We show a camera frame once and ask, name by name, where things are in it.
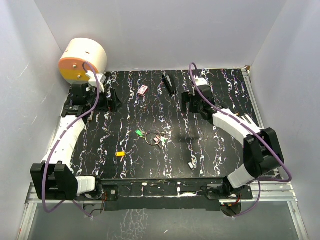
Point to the round pastel drawer box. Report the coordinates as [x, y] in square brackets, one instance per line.
[80, 54]

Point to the black stapler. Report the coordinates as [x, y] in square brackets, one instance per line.
[170, 84]

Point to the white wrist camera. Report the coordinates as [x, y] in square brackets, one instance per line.
[96, 80]
[200, 81]

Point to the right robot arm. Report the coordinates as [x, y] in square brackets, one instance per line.
[261, 148]

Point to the small red white box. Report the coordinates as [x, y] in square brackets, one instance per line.
[142, 90]

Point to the key with green tag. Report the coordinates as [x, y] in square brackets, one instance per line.
[160, 139]

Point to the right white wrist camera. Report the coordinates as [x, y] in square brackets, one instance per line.
[200, 81]

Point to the key with yellow tag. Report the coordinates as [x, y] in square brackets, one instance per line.
[121, 155]

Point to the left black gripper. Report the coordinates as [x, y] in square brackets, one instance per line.
[110, 105]

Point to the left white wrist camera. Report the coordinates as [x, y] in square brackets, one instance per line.
[96, 80]

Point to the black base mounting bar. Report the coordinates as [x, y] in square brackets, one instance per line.
[164, 193]

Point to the white rectangular device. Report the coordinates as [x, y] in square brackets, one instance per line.
[250, 121]

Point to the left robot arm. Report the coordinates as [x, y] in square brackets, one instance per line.
[53, 178]

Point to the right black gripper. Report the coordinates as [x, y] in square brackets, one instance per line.
[186, 98]

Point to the large metal keyring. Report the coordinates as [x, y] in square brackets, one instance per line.
[152, 137]

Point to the small black white clip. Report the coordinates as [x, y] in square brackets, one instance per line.
[191, 165]

